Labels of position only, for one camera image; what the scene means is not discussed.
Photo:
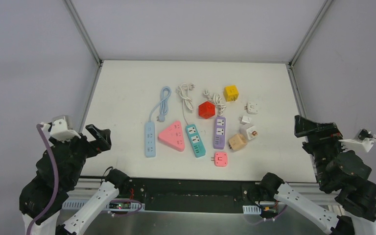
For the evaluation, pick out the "red cube socket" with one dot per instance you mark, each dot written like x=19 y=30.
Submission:
x=206 y=110

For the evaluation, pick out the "white plug adapter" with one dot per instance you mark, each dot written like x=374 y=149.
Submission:
x=251 y=107

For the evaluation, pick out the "yellow cube socket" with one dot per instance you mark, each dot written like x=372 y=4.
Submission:
x=231 y=93

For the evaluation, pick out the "beige dragon cube socket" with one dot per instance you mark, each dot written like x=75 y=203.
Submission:
x=237 y=142

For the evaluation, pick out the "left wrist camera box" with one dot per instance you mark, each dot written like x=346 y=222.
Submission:
x=60 y=128

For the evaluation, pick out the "white tiger cube socket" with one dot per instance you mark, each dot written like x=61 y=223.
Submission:
x=249 y=131

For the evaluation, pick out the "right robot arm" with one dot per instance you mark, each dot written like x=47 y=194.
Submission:
x=338 y=169

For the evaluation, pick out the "teal power strip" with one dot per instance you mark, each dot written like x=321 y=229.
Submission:
x=195 y=141

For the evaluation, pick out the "pink small plug adapter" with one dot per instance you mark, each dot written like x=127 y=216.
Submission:
x=220 y=159

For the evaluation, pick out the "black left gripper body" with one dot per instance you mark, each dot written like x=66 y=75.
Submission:
x=88 y=145

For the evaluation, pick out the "light blue power strip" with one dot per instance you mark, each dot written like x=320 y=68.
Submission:
x=149 y=139

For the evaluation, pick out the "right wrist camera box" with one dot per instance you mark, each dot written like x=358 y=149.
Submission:
x=362 y=142

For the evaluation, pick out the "purple power strip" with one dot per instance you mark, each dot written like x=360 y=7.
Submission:
x=219 y=135

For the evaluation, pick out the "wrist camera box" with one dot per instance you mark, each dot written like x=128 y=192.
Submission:
x=362 y=142
x=60 y=128

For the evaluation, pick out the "grey round plug adapter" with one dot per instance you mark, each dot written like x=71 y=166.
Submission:
x=245 y=119

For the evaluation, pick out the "pink triangular socket adapter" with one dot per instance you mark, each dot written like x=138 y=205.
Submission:
x=172 y=136

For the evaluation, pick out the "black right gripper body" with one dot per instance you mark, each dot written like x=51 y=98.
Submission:
x=317 y=139

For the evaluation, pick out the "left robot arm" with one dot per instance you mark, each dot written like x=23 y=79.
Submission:
x=58 y=171

